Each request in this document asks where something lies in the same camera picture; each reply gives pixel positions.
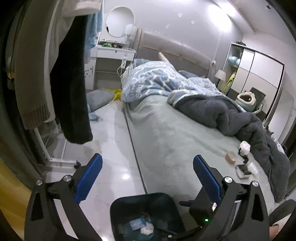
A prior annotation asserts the white tissue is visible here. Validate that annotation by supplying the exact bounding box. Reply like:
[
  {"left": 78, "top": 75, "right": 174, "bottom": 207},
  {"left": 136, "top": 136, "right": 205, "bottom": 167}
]
[{"left": 140, "top": 223, "right": 154, "bottom": 236}]

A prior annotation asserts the cardboard tape roll ring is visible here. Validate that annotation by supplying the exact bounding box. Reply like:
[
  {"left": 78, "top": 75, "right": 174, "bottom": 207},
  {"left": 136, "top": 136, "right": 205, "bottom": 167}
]
[{"left": 224, "top": 151, "right": 237, "bottom": 165}]

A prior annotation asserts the blue plastic wrapper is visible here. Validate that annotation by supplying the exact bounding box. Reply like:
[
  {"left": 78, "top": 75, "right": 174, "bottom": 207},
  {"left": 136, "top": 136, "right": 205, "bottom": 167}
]
[{"left": 129, "top": 218, "right": 147, "bottom": 231}]

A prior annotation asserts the dark teal trash bin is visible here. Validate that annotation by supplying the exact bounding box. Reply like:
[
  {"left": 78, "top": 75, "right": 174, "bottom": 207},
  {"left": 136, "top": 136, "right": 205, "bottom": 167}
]
[{"left": 110, "top": 193, "right": 185, "bottom": 240}]

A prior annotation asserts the yellow curtain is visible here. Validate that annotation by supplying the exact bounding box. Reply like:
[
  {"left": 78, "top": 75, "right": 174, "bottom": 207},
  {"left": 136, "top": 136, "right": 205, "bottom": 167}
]
[{"left": 1, "top": 161, "right": 31, "bottom": 240}]

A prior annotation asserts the white clothes rack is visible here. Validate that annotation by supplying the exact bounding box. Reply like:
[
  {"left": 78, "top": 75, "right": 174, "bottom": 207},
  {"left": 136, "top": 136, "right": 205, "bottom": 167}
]
[{"left": 34, "top": 128, "right": 78, "bottom": 173}]

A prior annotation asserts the grey bed mattress sheet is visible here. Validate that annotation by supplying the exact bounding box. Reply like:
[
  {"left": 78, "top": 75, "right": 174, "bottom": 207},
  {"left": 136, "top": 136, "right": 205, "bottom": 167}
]
[{"left": 124, "top": 95, "right": 275, "bottom": 208}]

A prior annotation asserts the white crumpled tissue ball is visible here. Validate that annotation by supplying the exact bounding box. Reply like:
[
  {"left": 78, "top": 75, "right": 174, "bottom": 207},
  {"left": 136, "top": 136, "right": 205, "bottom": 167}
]
[{"left": 238, "top": 141, "right": 251, "bottom": 157}]

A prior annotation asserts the dark grey fleece blanket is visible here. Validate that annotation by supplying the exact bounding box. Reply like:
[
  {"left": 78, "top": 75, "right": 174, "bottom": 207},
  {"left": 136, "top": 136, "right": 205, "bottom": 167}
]
[{"left": 168, "top": 94, "right": 290, "bottom": 203}]

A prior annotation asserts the plush slipper toy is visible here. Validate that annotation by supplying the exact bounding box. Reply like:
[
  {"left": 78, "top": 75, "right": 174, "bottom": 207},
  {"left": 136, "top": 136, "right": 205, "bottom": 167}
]
[{"left": 235, "top": 92, "right": 256, "bottom": 112}]

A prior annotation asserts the grey floor cushion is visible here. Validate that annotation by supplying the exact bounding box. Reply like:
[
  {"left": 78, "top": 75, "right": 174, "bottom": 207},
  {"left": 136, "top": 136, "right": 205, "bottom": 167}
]
[{"left": 86, "top": 89, "right": 115, "bottom": 112}]

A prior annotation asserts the bedside lamp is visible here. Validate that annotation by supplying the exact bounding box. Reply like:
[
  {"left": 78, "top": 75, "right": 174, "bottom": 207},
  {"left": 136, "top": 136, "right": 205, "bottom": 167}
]
[{"left": 215, "top": 70, "right": 226, "bottom": 86}]

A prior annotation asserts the yellow cloth on floor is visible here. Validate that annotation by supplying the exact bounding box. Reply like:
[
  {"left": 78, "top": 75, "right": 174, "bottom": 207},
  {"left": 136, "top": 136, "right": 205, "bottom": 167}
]
[{"left": 107, "top": 89, "right": 122, "bottom": 101}]

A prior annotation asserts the black hanging garment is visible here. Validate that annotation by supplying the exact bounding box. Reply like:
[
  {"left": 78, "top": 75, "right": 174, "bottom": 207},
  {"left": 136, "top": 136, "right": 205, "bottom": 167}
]
[{"left": 50, "top": 16, "right": 93, "bottom": 145}]

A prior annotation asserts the blue white patterned duvet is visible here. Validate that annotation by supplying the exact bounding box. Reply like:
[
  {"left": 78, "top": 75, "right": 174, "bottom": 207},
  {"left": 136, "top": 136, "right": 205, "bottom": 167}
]
[{"left": 121, "top": 61, "right": 226, "bottom": 105}]

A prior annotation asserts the white wardrobe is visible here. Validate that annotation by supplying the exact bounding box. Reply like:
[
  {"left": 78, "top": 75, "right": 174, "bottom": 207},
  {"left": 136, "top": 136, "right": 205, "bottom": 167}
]
[{"left": 218, "top": 43, "right": 285, "bottom": 126}]

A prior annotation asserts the white vanity desk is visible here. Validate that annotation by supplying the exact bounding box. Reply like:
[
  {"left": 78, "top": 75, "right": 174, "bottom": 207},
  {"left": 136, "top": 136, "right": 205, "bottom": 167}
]
[{"left": 84, "top": 45, "right": 137, "bottom": 91}]

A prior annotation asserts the grey padded headboard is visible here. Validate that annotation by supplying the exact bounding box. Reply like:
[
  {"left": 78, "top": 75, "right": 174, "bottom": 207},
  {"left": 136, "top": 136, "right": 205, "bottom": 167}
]
[{"left": 132, "top": 28, "right": 211, "bottom": 77}]

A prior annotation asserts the beige knit sweater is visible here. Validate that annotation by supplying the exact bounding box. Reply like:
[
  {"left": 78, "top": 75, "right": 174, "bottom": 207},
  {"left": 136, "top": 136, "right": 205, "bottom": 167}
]
[{"left": 14, "top": 1, "right": 102, "bottom": 130}]

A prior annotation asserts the light blue hanging garment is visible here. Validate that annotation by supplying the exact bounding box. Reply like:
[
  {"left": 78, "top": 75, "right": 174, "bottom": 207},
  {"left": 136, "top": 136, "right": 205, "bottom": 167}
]
[{"left": 84, "top": 7, "right": 103, "bottom": 64}]

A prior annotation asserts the round wall mirror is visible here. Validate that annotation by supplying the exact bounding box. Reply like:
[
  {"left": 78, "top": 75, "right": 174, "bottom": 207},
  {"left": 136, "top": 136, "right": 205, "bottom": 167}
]
[{"left": 105, "top": 6, "right": 135, "bottom": 38}]

